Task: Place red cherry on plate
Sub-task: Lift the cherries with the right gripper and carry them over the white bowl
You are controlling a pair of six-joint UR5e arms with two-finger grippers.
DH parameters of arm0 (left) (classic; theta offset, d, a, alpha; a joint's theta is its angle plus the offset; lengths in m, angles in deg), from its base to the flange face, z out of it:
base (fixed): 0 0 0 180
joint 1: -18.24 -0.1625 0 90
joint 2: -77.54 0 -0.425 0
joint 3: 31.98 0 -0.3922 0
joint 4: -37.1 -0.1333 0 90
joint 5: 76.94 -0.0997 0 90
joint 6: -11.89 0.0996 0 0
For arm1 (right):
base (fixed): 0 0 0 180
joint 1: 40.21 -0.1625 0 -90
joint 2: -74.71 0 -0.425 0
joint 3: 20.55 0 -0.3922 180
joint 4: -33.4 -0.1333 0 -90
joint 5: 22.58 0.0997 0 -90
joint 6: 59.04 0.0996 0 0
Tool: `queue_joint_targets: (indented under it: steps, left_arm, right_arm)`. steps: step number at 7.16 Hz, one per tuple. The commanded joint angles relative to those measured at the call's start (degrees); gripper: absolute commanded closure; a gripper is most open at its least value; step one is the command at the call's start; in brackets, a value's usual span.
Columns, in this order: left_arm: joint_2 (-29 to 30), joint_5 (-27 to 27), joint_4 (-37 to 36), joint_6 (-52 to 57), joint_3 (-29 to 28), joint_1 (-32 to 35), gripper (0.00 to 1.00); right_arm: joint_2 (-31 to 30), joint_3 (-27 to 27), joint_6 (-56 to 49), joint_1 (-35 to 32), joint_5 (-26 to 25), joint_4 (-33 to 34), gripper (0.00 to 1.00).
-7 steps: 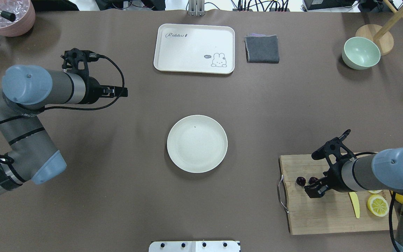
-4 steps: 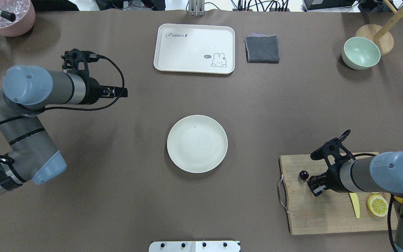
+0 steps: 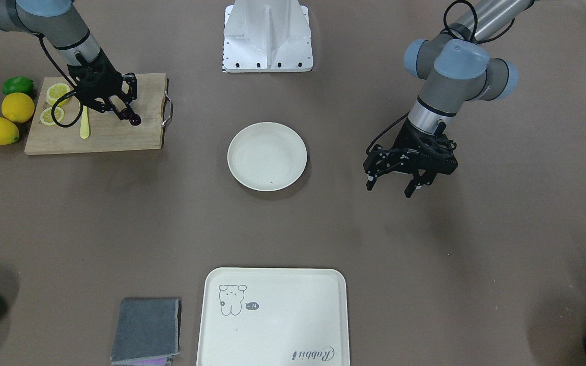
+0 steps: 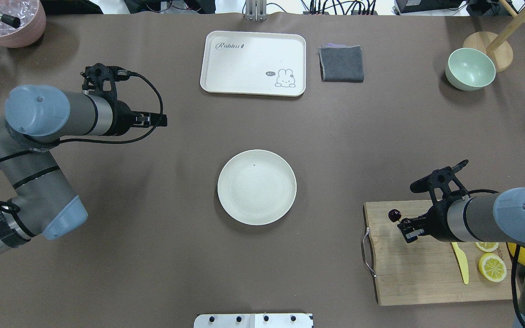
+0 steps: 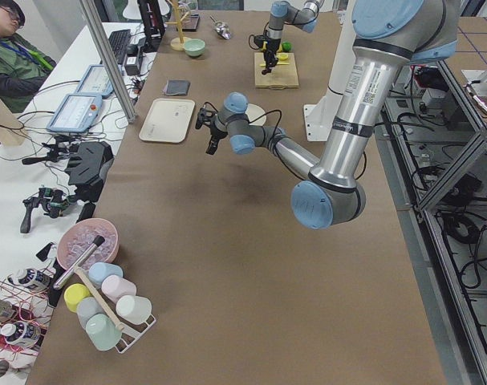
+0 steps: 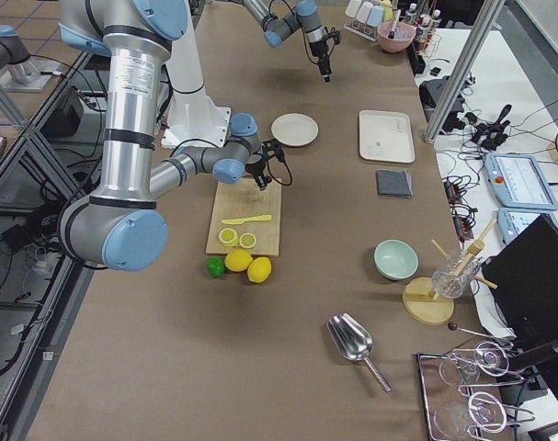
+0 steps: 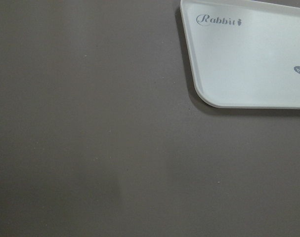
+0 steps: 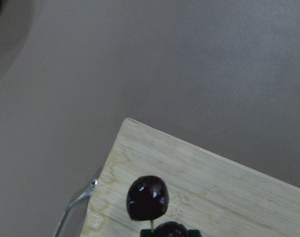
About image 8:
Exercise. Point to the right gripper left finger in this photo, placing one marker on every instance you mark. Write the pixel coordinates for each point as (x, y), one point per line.
(145, 233)

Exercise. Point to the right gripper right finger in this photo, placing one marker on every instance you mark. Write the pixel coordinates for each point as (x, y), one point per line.
(194, 233)

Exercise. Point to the dark red cherry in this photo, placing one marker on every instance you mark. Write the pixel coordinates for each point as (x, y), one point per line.
(147, 198)
(171, 229)

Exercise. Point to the wooden cutting board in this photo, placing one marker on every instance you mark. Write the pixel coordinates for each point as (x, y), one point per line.
(210, 193)

